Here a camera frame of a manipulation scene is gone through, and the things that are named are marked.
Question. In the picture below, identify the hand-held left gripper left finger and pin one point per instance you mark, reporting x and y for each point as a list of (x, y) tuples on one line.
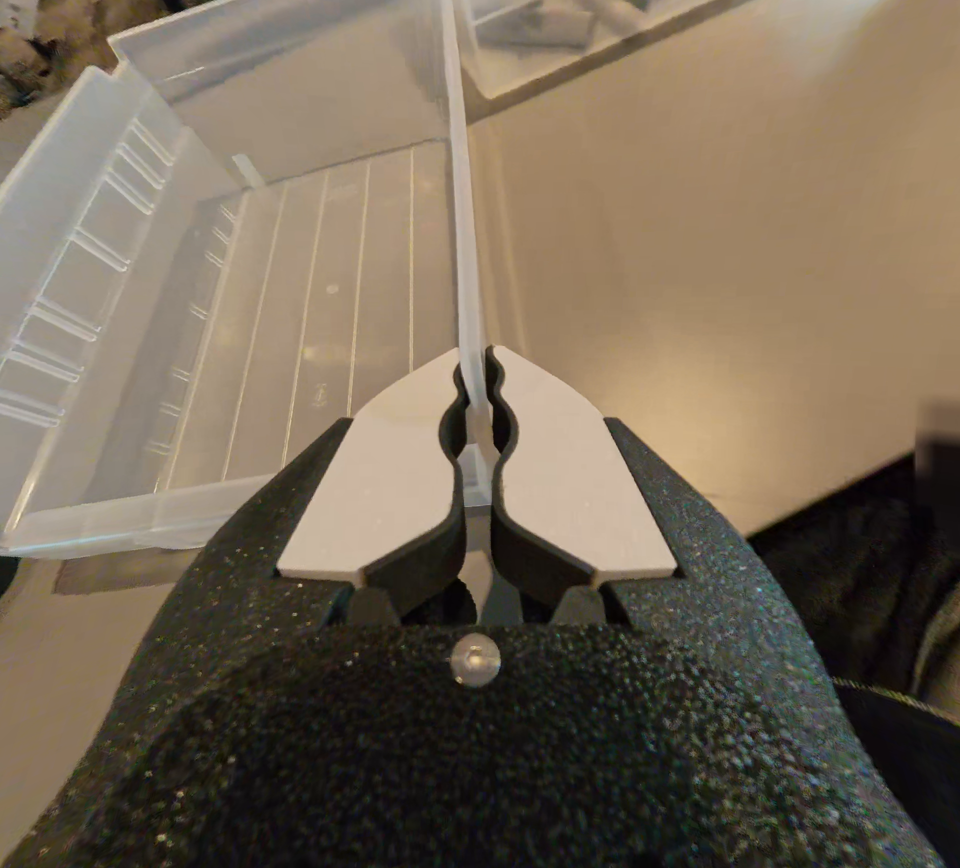
[(375, 486)]

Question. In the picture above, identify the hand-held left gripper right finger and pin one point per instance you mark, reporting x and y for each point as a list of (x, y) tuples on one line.
[(578, 486)]

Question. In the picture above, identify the clear plastic bin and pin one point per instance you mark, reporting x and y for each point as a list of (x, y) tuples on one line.
[(300, 298), (510, 43)]

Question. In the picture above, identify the person's torso in dark jacket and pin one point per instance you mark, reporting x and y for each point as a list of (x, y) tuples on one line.
[(870, 583)]

